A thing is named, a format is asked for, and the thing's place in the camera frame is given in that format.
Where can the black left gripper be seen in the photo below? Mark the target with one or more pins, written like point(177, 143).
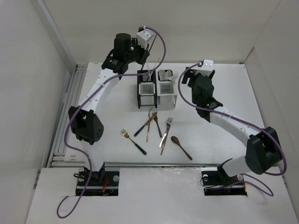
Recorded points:
point(144, 52)

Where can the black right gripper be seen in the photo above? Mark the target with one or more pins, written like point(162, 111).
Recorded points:
point(189, 73)

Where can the large white ceramic spoon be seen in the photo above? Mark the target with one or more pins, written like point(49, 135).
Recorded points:
point(162, 75)

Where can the black chopstick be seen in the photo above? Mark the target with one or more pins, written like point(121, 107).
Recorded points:
point(151, 46)

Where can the small white ceramic spoon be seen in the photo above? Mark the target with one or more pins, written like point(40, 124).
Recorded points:
point(168, 75)

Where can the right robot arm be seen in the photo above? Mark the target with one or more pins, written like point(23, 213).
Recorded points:
point(263, 149)

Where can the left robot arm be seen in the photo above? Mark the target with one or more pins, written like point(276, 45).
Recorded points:
point(84, 118)

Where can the white slotted utensil container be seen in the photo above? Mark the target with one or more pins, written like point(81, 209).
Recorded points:
point(166, 94)

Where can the silver copper fork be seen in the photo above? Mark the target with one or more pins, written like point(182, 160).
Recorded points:
point(168, 124)

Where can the black slotted utensil container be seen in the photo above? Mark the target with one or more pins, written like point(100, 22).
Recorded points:
point(146, 89)

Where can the copper spoon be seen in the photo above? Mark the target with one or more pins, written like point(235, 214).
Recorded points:
point(175, 140)

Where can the copper knife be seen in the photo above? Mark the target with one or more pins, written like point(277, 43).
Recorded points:
point(148, 128)

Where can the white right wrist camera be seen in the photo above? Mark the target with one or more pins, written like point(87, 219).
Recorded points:
point(206, 68)

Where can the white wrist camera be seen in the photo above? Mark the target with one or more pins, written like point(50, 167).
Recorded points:
point(143, 37)
point(206, 68)

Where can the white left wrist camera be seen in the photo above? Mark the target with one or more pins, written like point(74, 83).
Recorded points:
point(143, 37)

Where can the gold knife green handle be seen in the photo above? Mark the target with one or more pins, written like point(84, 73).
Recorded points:
point(148, 121)

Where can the gold fork green handle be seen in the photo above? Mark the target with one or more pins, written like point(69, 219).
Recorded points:
point(127, 136)

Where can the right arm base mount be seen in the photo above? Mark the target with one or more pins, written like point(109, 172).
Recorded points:
point(215, 183)

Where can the aluminium rail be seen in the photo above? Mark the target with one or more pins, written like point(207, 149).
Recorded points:
point(208, 144)

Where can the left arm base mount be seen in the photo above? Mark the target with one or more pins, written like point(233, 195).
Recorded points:
point(107, 186)

